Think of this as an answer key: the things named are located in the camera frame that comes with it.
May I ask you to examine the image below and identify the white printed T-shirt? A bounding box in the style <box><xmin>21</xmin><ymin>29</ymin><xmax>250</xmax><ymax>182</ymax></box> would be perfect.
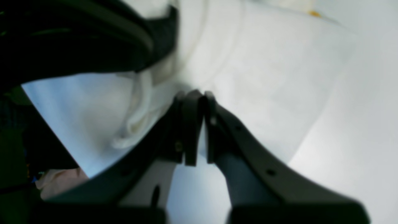
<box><xmin>111</xmin><ymin>0</ymin><xmax>355</xmax><ymax>163</ymax></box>

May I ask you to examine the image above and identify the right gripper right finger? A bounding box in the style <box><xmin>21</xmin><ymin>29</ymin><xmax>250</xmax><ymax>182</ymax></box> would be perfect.
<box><xmin>204</xmin><ymin>91</ymin><xmax>370</xmax><ymax>224</ymax></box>

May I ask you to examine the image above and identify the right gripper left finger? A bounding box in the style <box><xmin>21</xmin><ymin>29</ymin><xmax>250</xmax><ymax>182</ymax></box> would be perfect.
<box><xmin>31</xmin><ymin>90</ymin><xmax>203</xmax><ymax>224</ymax></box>

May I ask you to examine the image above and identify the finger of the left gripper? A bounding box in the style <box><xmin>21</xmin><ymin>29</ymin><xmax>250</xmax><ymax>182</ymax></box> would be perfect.
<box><xmin>0</xmin><ymin>0</ymin><xmax>178</xmax><ymax>94</ymax></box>

